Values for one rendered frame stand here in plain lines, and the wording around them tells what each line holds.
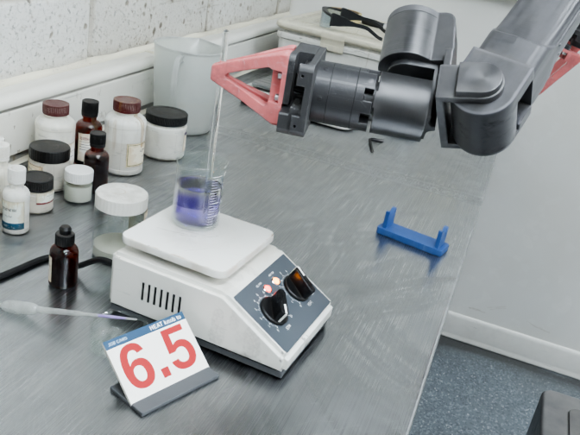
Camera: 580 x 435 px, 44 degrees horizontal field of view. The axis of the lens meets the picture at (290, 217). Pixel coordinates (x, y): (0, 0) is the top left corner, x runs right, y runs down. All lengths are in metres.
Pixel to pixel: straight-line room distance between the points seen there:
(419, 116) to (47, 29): 0.69
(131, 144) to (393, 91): 0.52
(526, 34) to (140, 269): 0.42
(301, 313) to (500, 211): 1.49
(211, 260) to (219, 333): 0.07
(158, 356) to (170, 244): 0.11
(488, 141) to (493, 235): 1.55
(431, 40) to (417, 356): 0.32
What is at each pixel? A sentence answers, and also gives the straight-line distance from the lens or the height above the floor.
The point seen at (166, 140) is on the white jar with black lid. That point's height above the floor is 0.79.
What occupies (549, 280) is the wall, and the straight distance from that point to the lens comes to 2.25.
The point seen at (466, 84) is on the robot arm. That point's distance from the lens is 0.63.
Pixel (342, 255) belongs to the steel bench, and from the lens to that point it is 0.95.
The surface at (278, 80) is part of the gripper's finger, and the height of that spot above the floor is 1.01.
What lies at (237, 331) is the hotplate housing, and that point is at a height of 0.79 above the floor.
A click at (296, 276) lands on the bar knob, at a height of 0.81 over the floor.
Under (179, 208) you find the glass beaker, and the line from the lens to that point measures 0.74.
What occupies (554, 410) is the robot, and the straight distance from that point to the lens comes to 1.52.
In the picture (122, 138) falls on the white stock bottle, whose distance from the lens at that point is 1.08.
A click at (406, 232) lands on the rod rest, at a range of 1.04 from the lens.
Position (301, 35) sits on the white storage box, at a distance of 1.78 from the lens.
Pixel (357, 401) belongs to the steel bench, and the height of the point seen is 0.75.
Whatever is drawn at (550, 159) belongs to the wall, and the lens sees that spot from 2.13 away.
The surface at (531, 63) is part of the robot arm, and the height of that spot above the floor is 1.07.
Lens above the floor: 1.16
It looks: 24 degrees down
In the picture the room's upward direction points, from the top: 10 degrees clockwise
